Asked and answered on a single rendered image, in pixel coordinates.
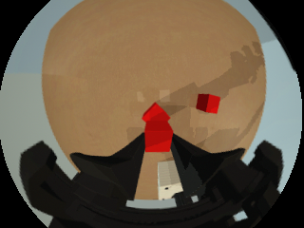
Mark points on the red cube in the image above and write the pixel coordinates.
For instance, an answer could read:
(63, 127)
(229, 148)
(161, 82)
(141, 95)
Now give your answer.
(155, 113)
(158, 136)
(208, 102)

